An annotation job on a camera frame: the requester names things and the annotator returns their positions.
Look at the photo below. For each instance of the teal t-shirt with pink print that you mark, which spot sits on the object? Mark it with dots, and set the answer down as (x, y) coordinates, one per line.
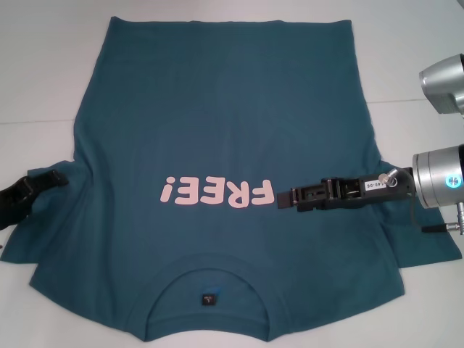
(217, 108)

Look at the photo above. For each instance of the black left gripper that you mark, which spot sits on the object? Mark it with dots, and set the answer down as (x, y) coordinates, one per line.
(16, 199)

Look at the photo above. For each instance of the silver right gripper thumbscrew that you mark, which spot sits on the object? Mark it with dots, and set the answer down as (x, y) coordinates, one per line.
(385, 178)

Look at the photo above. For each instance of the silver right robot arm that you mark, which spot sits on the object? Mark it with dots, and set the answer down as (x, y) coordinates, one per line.
(435, 174)

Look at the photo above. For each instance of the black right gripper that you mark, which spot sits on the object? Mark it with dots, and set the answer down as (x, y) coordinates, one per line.
(362, 194)

